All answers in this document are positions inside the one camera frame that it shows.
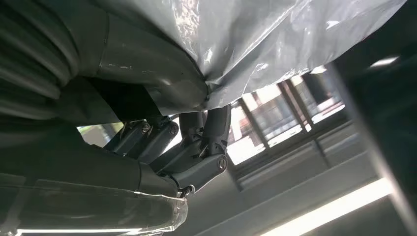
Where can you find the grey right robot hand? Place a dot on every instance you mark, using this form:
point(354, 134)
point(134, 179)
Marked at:
point(81, 169)

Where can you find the right arm ribbed grey sleeve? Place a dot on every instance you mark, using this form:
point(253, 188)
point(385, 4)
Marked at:
point(35, 49)

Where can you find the large metal-framed window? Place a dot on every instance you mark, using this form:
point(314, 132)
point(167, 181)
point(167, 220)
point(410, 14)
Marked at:
point(277, 114)

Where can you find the long ceiling strip light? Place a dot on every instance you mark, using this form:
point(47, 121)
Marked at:
point(329, 208)

